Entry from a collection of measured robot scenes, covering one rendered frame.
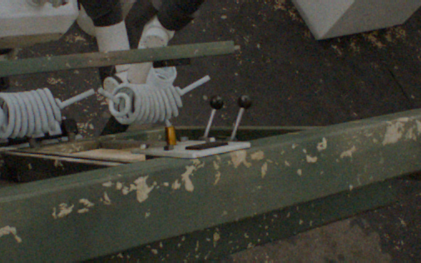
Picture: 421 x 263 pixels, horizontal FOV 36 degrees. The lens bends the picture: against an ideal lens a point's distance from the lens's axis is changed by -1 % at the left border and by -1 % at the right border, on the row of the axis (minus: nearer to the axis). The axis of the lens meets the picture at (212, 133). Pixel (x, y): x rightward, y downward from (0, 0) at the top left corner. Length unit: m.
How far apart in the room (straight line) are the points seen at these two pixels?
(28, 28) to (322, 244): 2.20
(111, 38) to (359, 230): 2.19
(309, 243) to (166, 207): 2.66
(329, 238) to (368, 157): 2.50
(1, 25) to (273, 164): 1.01
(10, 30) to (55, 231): 1.06
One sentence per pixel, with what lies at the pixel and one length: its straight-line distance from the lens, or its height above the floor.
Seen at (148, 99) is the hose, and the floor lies 1.90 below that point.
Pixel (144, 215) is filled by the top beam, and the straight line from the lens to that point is 0.86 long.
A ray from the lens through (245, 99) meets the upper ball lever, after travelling 1.56.
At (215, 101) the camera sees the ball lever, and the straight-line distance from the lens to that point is 1.65.
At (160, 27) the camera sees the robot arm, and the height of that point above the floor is 1.43.
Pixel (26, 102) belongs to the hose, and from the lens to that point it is 0.92.
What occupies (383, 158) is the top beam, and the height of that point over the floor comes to 1.93.
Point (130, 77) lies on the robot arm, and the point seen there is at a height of 1.20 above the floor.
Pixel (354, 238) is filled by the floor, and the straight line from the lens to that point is 3.69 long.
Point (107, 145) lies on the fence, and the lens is 2.10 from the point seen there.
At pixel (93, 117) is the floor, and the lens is 3.29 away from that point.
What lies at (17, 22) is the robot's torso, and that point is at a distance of 1.80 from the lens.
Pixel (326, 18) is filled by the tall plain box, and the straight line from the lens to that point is 4.26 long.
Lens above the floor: 2.67
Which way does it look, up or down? 49 degrees down
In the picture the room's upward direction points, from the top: 40 degrees clockwise
